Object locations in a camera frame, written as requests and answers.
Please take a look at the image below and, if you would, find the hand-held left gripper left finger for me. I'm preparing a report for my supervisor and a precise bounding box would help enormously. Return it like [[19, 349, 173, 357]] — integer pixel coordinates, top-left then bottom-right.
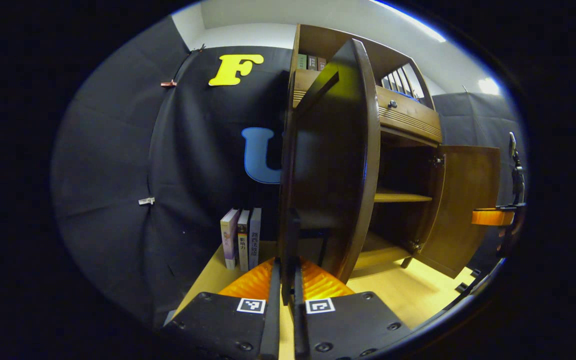
[[163, 257, 281, 360]]

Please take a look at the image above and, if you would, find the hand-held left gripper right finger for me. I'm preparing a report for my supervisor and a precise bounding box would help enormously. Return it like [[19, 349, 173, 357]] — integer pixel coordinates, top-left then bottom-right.
[[293, 257, 411, 360]]

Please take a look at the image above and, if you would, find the wooden cabinet door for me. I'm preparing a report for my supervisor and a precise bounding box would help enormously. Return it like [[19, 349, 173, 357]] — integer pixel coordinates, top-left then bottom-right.
[[414, 145, 502, 279], [278, 39, 382, 306]]

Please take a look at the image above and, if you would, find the wooden double-door shoe cabinet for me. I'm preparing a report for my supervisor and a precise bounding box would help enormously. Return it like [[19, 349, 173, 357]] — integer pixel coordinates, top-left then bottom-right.
[[288, 24, 444, 271]]

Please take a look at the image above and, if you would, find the white and brown book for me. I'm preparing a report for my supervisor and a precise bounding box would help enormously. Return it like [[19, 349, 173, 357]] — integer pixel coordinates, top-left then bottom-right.
[[237, 209, 251, 273]]

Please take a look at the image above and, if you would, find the grey book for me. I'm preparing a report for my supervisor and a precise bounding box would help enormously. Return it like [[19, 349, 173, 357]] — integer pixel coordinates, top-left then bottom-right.
[[248, 207, 263, 271]]

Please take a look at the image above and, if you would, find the purple and white book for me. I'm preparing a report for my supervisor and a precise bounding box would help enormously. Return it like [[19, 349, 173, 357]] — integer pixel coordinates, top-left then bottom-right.
[[220, 208, 240, 271]]

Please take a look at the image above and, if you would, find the small ceiling light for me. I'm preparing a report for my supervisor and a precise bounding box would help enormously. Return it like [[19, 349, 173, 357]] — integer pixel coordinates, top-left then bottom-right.
[[477, 77, 501, 96]]

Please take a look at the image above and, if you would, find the wooden drawer with black knob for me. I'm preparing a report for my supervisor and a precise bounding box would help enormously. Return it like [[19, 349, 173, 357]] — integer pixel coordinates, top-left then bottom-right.
[[293, 69, 443, 144]]

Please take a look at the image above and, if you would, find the black backdrop cloth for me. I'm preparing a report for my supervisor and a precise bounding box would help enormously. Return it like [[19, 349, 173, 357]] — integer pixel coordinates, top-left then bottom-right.
[[50, 15, 526, 331]]

